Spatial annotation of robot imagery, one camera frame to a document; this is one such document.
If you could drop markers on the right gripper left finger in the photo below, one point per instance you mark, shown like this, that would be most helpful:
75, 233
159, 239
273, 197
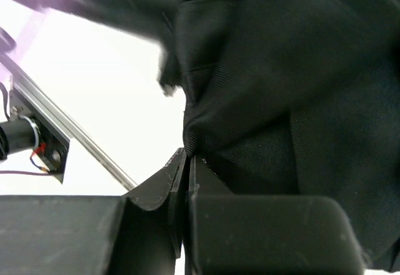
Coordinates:
137, 233

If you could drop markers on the black pleated skirt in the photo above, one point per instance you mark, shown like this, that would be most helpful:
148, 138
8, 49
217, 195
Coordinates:
298, 97

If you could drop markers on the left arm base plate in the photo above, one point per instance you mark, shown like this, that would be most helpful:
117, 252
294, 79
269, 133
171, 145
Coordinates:
51, 149

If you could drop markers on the aluminium table edge rail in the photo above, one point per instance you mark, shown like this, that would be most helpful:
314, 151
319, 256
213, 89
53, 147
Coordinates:
64, 124

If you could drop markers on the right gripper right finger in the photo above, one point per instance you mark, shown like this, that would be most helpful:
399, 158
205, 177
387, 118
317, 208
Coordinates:
257, 234

